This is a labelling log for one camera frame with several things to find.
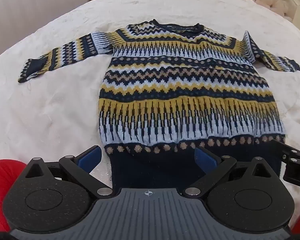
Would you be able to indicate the navy yellow patterned knit sweater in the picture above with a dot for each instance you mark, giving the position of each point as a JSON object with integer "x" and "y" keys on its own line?
{"x": 185, "y": 92}

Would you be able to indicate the cream embroidered bedspread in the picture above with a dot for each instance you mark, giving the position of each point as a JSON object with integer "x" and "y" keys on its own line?
{"x": 52, "y": 110}

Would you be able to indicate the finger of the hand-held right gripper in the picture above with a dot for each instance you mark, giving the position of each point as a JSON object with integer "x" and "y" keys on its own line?
{"x": 286, "y": 151}

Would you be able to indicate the white curtain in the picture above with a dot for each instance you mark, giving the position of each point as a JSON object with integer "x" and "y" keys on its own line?
{"x": 27, "y": 10}

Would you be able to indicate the person's red clothing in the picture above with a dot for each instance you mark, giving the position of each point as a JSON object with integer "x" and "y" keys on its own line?
{"x": 2, "y": 187}

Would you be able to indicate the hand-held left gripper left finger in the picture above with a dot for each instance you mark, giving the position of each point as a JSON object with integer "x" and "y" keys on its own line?
{"x": 90, "y": 158}

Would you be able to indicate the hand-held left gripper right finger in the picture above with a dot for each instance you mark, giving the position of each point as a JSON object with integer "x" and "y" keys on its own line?
{"x": 204, "y": 159}

